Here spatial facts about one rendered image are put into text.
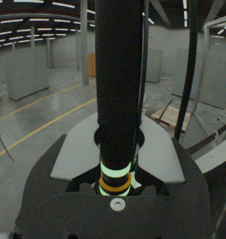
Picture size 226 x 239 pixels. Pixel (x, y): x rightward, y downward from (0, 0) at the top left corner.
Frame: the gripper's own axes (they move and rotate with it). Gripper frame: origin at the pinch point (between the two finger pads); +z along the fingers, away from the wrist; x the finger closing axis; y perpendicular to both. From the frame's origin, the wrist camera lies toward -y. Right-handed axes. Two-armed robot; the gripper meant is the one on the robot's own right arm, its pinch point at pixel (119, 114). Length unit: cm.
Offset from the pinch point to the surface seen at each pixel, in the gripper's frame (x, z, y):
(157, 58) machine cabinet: 208, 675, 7
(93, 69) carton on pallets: -167, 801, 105
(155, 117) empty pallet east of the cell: 92, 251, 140
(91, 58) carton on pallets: -178, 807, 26
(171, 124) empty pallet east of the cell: 125, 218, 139
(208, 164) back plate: 35.6, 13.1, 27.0
